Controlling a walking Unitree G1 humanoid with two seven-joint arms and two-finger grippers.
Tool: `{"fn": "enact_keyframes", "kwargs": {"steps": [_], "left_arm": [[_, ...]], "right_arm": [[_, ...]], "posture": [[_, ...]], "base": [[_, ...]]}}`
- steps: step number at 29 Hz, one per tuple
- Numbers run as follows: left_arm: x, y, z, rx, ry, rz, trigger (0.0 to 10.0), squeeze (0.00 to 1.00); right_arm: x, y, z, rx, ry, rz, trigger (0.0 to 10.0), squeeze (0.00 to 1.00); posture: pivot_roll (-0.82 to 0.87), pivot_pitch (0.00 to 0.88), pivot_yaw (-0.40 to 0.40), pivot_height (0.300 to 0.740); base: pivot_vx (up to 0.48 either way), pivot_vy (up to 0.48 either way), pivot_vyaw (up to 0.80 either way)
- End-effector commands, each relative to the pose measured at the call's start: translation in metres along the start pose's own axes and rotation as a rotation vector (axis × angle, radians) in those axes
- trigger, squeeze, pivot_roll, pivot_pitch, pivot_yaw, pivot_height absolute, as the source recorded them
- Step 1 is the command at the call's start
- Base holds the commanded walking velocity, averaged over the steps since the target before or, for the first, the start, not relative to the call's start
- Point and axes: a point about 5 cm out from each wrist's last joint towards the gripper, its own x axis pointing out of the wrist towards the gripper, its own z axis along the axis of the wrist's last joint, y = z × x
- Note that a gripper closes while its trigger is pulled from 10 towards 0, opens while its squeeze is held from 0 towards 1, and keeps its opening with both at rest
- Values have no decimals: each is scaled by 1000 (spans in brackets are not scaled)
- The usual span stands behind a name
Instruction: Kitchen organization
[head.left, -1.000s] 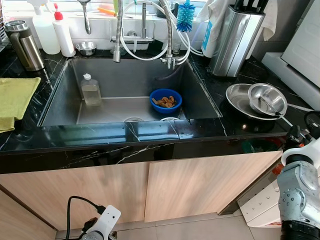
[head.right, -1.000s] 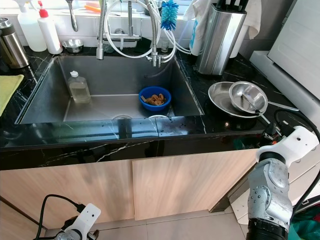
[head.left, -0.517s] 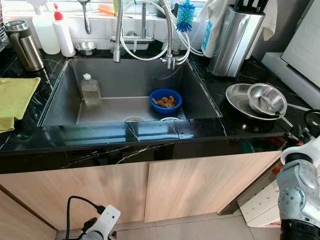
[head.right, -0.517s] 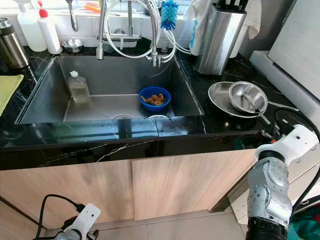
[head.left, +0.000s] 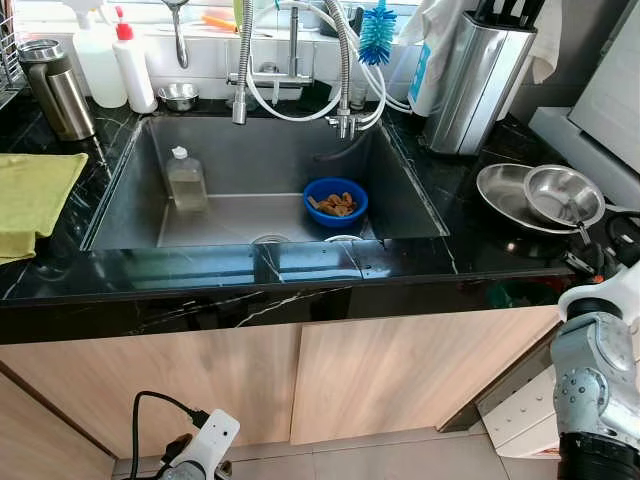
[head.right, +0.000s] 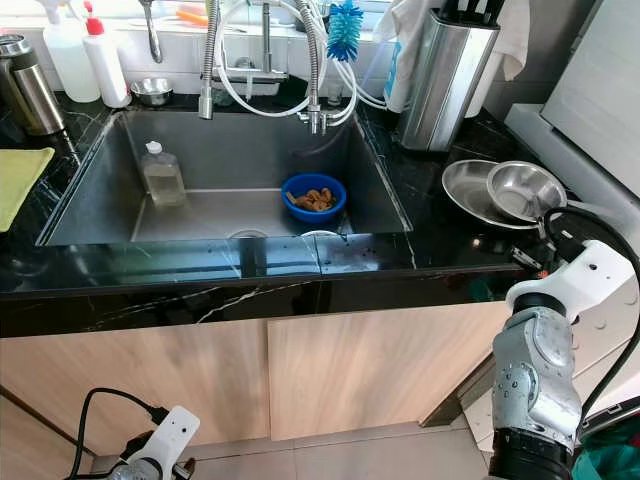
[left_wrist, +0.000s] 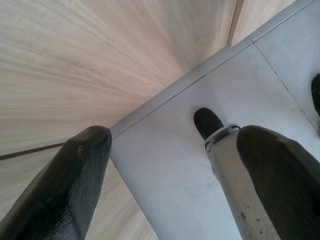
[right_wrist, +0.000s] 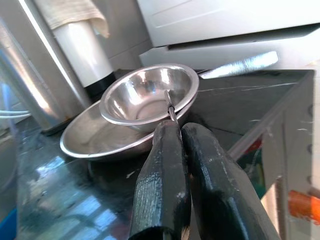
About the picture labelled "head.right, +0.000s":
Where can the light wood cabinet side panel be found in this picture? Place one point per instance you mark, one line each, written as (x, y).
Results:
(25, 450)

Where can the white translucent plastic bottle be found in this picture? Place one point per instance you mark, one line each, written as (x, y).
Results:
(68, 60)

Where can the small steel bowl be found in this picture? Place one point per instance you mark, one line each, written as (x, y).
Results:
(151, 92)

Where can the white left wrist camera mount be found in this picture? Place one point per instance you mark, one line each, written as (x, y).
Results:
(175, 438)

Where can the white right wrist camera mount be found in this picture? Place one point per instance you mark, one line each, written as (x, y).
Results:
(575, 278)

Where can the steel knife block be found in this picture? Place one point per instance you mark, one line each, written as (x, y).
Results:
(445, 80)

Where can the steel kitchen sink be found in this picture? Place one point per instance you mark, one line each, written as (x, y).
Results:
(240, 155)

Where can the white bottle red cap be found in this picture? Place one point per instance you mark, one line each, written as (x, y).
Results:
(106, 67)

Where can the blue bottle brush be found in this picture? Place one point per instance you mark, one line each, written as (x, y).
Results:
(345, 30)

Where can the orange item on sill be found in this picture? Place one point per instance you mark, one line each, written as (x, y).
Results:
(192, 15)

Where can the steel sink drain strainer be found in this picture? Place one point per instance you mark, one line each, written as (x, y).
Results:
(320, 233)
(248, 235)

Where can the steel pull-down kitchen faucet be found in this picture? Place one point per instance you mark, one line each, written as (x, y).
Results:
(211, 60)

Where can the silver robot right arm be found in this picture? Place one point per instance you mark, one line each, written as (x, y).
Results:
(540, 400)

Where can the light wood cabinet door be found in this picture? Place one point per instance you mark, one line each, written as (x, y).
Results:
(140, 385)
(380, 370)

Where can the clear dish soap bottle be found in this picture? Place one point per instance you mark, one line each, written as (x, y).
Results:
(163, 177)

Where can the brown food pieces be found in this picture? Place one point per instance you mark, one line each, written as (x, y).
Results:
(313, 199)

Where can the blue plastic bowl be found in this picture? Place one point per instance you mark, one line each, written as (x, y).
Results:
(313, 215)

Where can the large steel plate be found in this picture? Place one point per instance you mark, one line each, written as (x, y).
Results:
(468, 190)

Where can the teal green bag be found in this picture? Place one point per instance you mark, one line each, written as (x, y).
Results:
(610, 455)

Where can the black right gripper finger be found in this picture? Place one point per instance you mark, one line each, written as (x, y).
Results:
(546, 230)
(528, 259)

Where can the steel thermos flask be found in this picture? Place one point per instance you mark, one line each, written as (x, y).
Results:
(32, 88)

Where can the yellow-green cleaning cloth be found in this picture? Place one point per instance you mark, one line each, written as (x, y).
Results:
(20, 182)

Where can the steel ladle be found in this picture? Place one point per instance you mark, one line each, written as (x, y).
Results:
(151, 32)

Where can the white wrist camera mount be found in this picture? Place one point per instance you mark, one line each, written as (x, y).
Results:
(575, 278)
(175, 438)

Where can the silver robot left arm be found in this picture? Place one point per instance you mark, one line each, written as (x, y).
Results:
(135, 472)

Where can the white cloth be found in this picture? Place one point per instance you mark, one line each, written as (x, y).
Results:
(515, 45)

